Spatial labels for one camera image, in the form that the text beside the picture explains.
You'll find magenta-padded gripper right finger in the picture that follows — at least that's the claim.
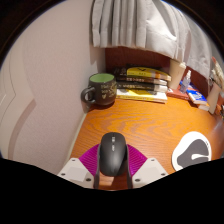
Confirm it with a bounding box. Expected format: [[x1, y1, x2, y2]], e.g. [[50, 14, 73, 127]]
[[125, 144, 169, 190]]

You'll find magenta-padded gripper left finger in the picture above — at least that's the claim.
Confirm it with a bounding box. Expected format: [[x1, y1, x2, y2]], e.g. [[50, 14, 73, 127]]
[[57, 143, 101, 190]]

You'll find dark grey computer mouse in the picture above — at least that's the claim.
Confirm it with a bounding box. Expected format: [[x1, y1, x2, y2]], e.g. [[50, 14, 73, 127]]
[[98, 131, 129, 177]]

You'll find white and grey mouse pad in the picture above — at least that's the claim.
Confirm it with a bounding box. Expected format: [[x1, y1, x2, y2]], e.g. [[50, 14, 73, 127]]
[[171, 131, 213, 172]]

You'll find yellow and white book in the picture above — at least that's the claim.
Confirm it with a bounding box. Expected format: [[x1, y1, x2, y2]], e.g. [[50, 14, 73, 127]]
[[115, 88, 168, 104]]

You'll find thin red book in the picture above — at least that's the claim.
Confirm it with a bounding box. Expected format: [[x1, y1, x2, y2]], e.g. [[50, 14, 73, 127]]
[[166, 87, 191, 102]]

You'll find orange book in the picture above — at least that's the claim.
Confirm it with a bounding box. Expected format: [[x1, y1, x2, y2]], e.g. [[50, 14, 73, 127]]
[[196, 101, 211, 112]]

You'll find dark mug with green inside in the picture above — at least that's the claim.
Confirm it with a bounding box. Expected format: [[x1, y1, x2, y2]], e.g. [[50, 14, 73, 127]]
[[80, 72, 118, 107]]

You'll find dark book with white pages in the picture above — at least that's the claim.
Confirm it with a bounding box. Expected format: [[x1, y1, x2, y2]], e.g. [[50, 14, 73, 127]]
[[115, 80, 169, 94]]

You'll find blue book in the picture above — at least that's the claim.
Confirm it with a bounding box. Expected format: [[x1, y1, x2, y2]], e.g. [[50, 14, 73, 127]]
[[186, 87, 209, 106]]

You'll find thin dark book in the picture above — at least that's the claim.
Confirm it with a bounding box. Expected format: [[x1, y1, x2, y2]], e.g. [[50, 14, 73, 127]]
[[114, 75, 169, 86]]

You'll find clear pump bottle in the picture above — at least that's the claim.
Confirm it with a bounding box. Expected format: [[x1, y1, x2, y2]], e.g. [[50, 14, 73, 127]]
[[179, 69, 192, 94]]

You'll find white vase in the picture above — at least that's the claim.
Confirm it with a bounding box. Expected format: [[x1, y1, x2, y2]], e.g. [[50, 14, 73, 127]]
[[206, 81, 223, 115]]

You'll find black and yellow book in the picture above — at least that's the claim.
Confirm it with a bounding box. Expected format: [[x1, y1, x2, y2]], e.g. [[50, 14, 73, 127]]
[[113, 65, 172, 82]]

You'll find white pleated curtain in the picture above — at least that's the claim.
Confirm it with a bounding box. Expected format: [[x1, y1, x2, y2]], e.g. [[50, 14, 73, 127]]
[[89, 0, 224, 81]]

